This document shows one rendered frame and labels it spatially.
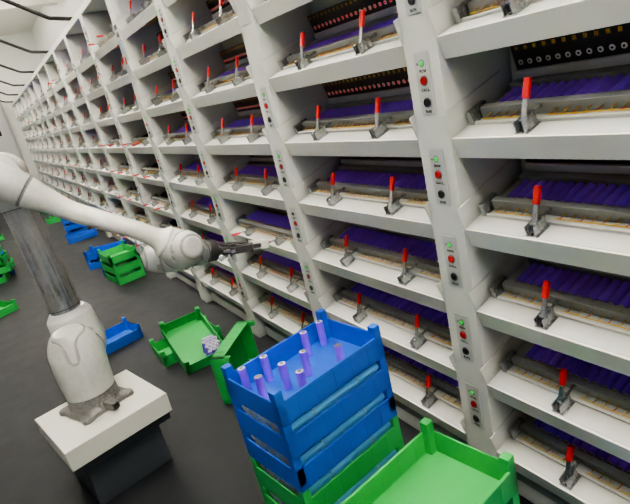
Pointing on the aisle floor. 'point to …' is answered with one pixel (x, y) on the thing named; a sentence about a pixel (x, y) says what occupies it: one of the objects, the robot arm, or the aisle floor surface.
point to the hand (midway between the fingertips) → (258, 244)
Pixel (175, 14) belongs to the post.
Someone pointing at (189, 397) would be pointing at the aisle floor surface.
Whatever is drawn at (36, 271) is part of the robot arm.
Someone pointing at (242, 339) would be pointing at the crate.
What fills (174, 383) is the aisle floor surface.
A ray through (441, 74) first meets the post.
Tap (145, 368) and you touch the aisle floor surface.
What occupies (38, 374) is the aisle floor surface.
